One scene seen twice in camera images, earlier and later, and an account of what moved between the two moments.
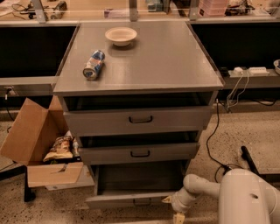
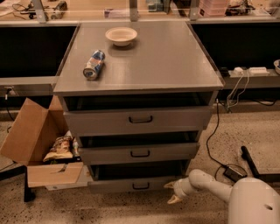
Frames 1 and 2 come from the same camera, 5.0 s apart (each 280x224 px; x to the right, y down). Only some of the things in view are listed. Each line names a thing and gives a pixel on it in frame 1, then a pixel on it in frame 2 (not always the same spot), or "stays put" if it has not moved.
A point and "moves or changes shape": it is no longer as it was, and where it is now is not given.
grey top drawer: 136,121 stays put
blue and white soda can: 94,65 stays put
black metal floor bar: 248,157 stays put
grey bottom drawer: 121,185 moves or changes shape
